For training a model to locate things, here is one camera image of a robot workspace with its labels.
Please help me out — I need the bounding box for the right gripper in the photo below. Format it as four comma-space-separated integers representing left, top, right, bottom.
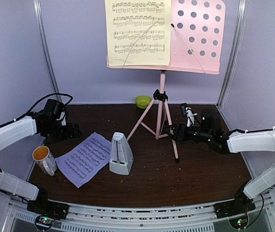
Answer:
162, 122, 212, 144

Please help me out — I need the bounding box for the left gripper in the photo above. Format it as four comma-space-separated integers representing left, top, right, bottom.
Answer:
43, 120, 81, 144

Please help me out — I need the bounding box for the purple sheet music page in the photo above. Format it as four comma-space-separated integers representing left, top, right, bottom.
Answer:
56, 132, 111, 188

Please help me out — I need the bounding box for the white metronome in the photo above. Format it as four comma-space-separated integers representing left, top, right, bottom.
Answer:
109, 132, 134, 175

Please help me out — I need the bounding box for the yellow sheet music page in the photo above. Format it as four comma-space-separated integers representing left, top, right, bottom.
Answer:
105, 0, 172, 67

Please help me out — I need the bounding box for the pink music stand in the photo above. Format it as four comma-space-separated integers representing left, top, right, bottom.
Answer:
106, 0, 227, 163

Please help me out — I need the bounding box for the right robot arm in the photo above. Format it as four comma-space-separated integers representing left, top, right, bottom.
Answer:
164, 104, 275, 214

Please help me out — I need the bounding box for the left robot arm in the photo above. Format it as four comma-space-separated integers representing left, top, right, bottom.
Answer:
0, 99, 82, 215

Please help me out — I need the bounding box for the white orange-lined mug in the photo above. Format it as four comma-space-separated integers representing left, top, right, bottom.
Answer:
32, 145, 58, 176

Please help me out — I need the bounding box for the green plastic bowl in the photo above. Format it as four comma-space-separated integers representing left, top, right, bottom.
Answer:
135, 95, 152, 109

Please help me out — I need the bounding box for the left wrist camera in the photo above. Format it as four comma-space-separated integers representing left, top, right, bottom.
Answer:
55, 107, 68, 126

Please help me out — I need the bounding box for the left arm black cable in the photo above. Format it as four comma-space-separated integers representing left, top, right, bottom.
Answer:
0, 93, 73, 136

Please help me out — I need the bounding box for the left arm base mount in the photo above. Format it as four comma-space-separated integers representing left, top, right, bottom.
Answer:
25, 192, 69, 232

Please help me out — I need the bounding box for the front aluminium rail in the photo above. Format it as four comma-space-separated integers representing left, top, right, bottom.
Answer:
1, 198, 275, 232

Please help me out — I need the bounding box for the right aluminium frame post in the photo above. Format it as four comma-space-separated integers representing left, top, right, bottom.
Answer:
217, 0, 248, 111

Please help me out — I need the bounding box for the aluminium frame post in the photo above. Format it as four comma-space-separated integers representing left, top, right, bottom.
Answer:
217, 0, 248, 111
33, 0, 60, 93

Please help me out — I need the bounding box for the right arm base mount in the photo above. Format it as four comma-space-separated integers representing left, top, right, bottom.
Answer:
214, 191, 256, 230

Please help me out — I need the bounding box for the left aluminium frame post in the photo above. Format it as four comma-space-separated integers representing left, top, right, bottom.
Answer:
33, 0, 60, 93

